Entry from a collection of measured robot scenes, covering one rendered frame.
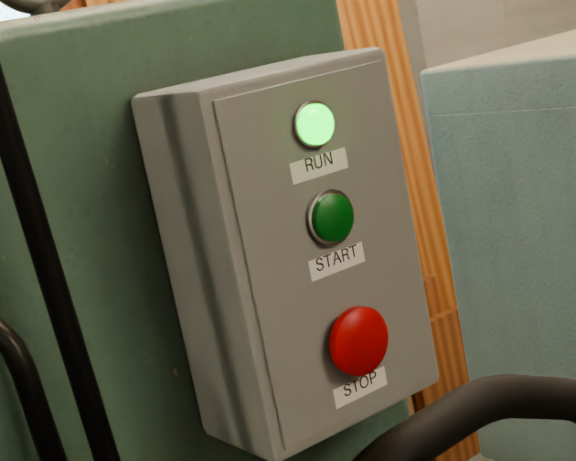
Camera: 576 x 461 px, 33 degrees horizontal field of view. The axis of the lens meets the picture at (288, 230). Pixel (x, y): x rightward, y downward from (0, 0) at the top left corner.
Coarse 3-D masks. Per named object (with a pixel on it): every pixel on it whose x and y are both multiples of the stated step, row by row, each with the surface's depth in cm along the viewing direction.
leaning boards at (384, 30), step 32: (96, 0) 186; (352, 0) 226; (384, 0) 232; (352, 32) 226; (384, 32) 232; (416, 96) 238; (416, 128) 238; (416, 160) 238; (416, 192) 238; (416, 224) 238; (448, 256) 245; (448, 288) 244; (448, 320) 224; (448, 352) 224; (448, 384) 224
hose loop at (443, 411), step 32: (480, 384) 51; (512, 384) 52; (544, 384) 54; (416, 416) 49; (448, 416) 49; (480, 416) 50; (512, 416) 53; (544, 416) 54; (384, 448) 47; (416, 448) 48; (448, 448) 49
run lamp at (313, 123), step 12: (300, 108) 40; (312, 108) 40; (324, 108) 40; (300, 120) 40; (312, 120) 40; (324, 120) 40; (300, 132) 40; (312, 132) 40; (324, 132) 40; (312, 144) 40; (324, 144) 41
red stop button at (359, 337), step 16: (336, 320) 42; (352, 320) 42; (368, 320) 42; (384, 320) 43; (336, 336) 41; (352, 336) 41; (368, 336) 42; (384, 336) 43; (336, 352) 41; (352, 352) 42; (368, 352) 42; (384, 352) 43; (352, 368) 42; (368, 368) 42
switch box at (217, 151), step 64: (320, 64) 41; (384, 64) 43; (192, 128) 39; (256, 128) 39; (384, 128) 43; (192, 192) 40; (256, 192) 39; (384, 192) 43; (192, 256) 42; (256, 256) 40; (320, 256) 42; (384, 256) 44; (192, 320) 43; (256, 320) 40; (320, 320) 42; (256, 384) 40; (320, 384) 42; (256, 448) 42
